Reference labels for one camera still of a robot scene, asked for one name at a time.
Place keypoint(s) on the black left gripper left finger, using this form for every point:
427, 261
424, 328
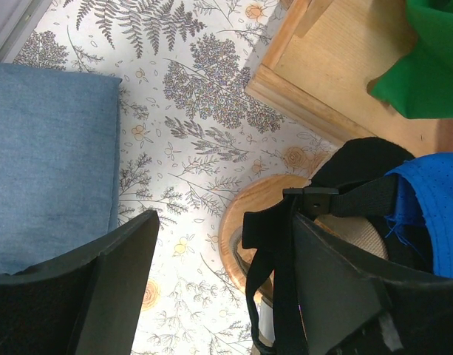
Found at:
86, 301

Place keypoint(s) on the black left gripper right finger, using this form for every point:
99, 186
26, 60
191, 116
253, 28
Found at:
348, 301

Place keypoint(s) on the beige baseball cap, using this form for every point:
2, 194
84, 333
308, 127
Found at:
354, 230

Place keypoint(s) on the black baseball cap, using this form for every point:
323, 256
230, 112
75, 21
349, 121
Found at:
350, 184

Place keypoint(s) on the blue baseball cap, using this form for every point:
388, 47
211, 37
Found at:
425, 199

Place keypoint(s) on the wooden hat stand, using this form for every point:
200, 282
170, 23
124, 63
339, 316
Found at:
245, 223

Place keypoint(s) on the folded blue denim cloth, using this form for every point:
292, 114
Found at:
59, 162

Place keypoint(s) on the wooden clothes rack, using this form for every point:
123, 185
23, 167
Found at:
320, 66

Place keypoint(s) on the green tank top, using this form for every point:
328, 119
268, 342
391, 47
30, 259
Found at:
420, 85

